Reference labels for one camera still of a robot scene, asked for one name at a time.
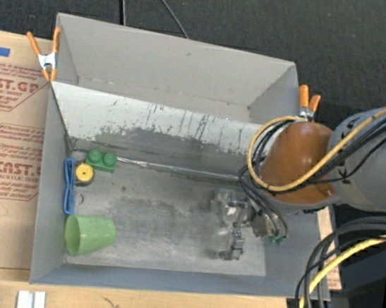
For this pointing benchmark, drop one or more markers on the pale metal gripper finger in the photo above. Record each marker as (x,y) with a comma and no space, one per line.
(237,245)
(228,204)

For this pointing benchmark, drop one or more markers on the grey metal bin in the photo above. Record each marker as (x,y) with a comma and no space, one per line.
(155,215)

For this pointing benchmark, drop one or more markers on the green toy building brick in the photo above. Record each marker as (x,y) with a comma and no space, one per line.
(101,161)

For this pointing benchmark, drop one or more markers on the green plastic cup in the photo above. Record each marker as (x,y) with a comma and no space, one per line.
(92,234)

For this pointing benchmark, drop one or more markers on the yellow round toy disc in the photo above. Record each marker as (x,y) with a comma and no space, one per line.
(84,172)

